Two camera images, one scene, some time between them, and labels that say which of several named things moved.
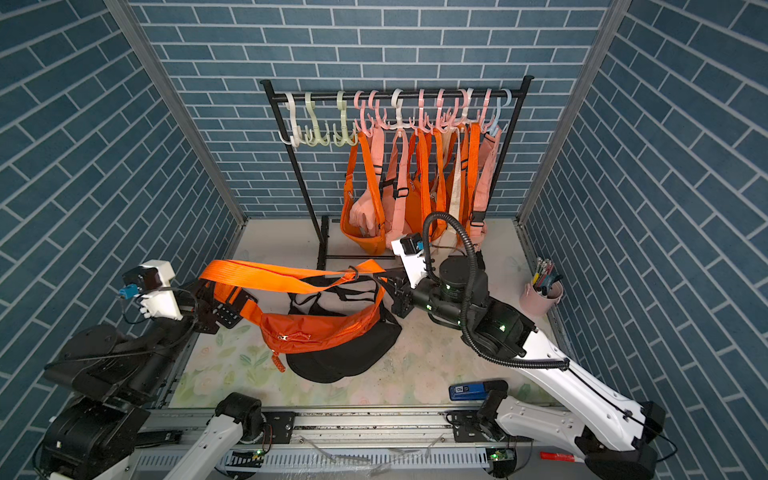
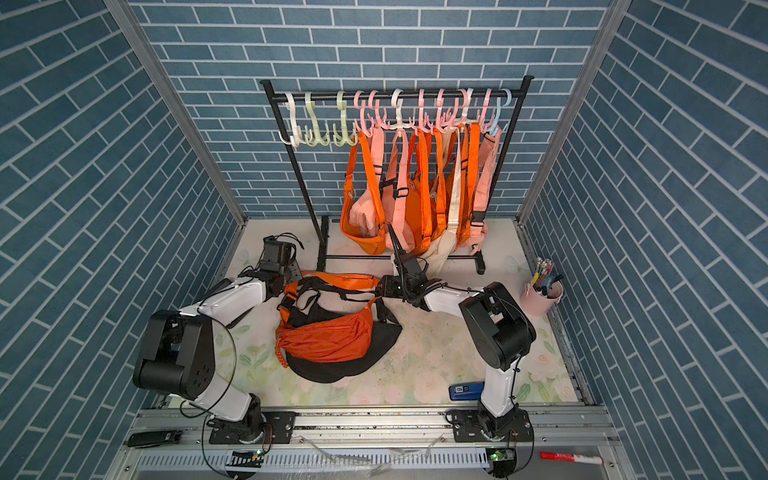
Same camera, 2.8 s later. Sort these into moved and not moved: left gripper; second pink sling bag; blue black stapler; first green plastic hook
Moved: left gripper
Not moved: first green plastic hook; blue black stapler; second pink sling bag
